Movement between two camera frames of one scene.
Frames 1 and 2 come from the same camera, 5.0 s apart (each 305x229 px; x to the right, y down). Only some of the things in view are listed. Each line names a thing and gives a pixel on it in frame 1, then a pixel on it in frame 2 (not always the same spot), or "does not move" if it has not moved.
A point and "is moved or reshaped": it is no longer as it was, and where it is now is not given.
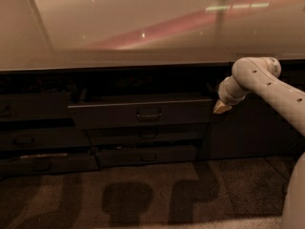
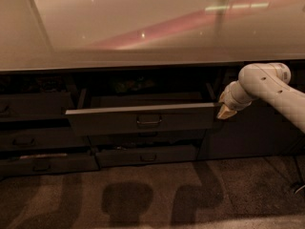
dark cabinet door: [252, 128] does not move
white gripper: [226, 95] → [231, 99]
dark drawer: [147, 156] does not move
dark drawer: [47, 164] does not move
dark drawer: [34, 106] does not move
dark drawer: [176, 114] is moved or reshaped
